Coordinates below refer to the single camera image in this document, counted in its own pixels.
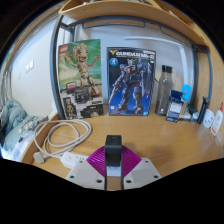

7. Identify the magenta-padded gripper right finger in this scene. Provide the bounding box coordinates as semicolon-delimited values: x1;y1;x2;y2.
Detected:
120;145;163;191

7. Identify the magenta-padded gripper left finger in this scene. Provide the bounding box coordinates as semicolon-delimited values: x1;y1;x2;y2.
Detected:
65;145;108;192

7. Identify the black charger block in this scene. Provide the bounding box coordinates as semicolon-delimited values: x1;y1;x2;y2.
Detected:
104;134;123;171

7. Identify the white power strip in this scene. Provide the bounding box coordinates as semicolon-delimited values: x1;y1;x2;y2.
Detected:
60;151;123;178

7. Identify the dark green round object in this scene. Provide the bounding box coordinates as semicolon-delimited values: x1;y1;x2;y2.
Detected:
187;104;198;116

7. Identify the grey transparent bottle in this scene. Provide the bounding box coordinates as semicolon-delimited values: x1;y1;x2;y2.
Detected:
154;64;174;117

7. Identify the black cylindrical gadget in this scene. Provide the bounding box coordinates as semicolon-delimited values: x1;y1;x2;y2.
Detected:
196;96;210;125

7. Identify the white mug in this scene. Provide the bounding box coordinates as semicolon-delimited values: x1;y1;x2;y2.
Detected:
202;108;216;129

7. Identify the teal blanket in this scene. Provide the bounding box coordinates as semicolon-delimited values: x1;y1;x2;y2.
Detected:
0;98;44;158

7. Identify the blue robot model box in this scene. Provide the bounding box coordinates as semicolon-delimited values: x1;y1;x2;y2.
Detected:
106;46;157;117

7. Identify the white pump bottle red cap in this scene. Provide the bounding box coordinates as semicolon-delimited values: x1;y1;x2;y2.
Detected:
210;101;224;137

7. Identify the green toy figure box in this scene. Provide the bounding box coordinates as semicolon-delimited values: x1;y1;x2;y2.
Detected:
57;38;104;120

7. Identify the wooden shelf unit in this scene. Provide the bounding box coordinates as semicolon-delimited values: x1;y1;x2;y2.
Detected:
58;0;209;48

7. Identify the white power strip cable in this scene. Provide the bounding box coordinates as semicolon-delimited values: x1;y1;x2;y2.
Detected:
32;119;93;164

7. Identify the white wall switch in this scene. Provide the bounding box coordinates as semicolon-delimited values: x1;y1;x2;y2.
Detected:
25;59;35;73

